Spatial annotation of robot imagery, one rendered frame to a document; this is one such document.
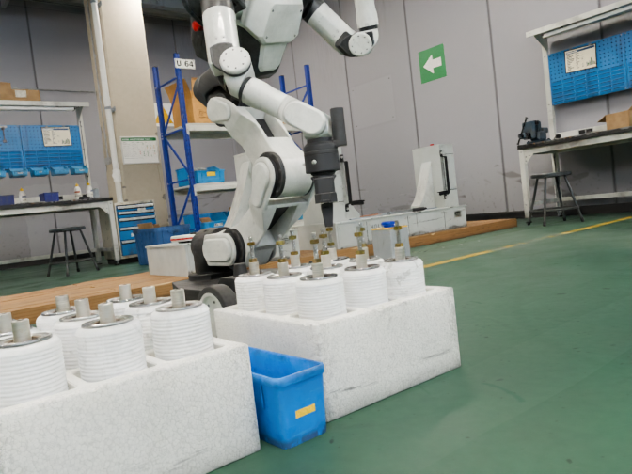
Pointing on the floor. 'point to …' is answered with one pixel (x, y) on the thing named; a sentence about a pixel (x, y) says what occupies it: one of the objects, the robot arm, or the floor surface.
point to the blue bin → (287, 397)
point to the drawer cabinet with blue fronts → (130, 216)
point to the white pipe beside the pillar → (106, 100)
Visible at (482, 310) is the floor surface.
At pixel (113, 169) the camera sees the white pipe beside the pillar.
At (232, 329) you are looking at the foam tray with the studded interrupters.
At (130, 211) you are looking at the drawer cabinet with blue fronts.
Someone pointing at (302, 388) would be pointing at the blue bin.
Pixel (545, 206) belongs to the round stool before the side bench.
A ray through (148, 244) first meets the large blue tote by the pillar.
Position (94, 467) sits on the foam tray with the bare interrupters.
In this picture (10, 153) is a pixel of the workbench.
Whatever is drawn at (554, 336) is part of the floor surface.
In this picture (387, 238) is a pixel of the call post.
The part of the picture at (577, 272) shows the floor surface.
